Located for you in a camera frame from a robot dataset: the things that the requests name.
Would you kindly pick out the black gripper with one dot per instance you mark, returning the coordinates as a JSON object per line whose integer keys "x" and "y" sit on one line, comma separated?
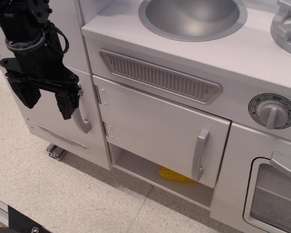
{"x": 29, "y": 71}

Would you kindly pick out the white cabinet door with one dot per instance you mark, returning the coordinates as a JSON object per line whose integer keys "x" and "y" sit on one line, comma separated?
{"x": 161, "y": 131}

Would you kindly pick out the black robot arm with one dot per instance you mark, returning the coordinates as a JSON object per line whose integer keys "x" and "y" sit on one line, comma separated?
{"x": 26, "y": 26}

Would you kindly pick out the silver fridge nameplate emblem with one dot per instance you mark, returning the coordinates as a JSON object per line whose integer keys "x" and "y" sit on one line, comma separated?
{"x": 63, "y": 138}

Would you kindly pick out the white fridge door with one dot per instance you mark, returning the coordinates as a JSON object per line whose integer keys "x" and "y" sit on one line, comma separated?
{"x": 47, "y": 114}

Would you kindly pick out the yellow toy corn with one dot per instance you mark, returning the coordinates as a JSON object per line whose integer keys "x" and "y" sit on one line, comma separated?
{"x": 169, "y": 174}

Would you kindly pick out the white toy kitchen body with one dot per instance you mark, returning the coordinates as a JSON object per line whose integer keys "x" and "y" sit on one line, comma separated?
{"x": 78, "y": 196}

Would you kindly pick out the silver toy sink bowl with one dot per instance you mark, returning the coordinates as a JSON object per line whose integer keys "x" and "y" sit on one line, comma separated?
{"x": 193, "y": 20}

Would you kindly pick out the grey vent grille panel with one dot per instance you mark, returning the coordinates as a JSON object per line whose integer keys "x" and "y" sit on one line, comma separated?
{"x": 162, "y": 78}

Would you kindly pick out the grey timer knob dial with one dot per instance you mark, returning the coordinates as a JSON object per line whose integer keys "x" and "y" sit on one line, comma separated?
{"x": 271, "y": 111}

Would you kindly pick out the white oven door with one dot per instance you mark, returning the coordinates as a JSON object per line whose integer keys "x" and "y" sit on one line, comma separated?
{"x": 251, "y": 195}

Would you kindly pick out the grey fridge door handle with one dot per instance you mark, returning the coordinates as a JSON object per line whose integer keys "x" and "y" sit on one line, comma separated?
{"x": 82, "y": 124}

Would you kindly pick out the aluminium extrusion rail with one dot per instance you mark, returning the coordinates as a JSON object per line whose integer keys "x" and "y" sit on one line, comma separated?
{"x": 56, "y": 152}

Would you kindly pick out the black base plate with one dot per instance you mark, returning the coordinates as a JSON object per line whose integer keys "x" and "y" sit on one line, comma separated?
{"x": 19, "y": 223}

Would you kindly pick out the grey cabinet door handle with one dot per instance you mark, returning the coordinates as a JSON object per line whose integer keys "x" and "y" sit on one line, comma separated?
{"x": 201, "y": 142}

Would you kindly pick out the grey oven door handle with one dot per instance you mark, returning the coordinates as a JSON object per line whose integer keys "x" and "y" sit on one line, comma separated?
{"x": 281, "y": 162}

